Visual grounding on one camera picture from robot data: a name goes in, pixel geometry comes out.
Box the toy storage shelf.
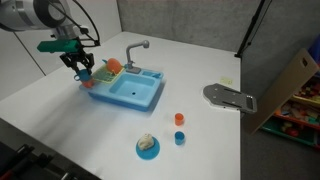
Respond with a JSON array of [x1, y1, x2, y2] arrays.
[[244, 36, 320, 149]]

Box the orange mug on sink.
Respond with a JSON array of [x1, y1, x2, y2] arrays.
[[82, 81, 94, 88]]

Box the green wrist camera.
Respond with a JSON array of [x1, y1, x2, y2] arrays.
[[37, 40, 80, 53]]

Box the blue toy sink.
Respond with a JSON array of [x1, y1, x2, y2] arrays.
[[79, 68, 163, 111]]

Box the small orange cup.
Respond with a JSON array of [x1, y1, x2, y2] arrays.
[[174, 113, 184, 126]]

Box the small blue cup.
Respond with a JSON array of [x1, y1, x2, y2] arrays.
[[174, 131, 185, 145]]

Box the cream toy food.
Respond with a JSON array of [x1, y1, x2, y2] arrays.
[[138, 134, 154, 151]]

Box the blue mug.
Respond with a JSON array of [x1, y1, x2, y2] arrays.
[[74, 69, 91, 81]]

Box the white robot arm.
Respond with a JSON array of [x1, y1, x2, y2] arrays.
[[0, 0, 100, 75]]

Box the yellow green dish rack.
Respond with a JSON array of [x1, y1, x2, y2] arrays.
[[92, 66, 119, 84]]

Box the grey toy faucet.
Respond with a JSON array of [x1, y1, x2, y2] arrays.
[[126, 40, 150, 74]]

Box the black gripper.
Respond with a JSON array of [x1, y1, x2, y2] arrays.
[[60, 51, 94, 74]]

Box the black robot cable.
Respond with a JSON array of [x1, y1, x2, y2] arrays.
[[46, 0, 102, 48]]

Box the blue plate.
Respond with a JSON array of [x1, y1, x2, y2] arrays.
[[136, 137, 160, 160]]

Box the yellow sticky note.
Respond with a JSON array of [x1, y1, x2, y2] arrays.
[[220, 77, 233, 85]]

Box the orange plate in rack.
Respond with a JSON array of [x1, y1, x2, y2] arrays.
[[106, 58, 122, 74]]

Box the black tripod pole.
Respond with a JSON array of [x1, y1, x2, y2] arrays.
[[235, 0, 273, 58]]

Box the grey metal mounting plate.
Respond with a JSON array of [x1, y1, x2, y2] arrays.
[[202, 83, 257, 114]]

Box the black equipment rail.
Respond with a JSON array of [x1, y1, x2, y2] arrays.
[[0, 119, 101, 180]]

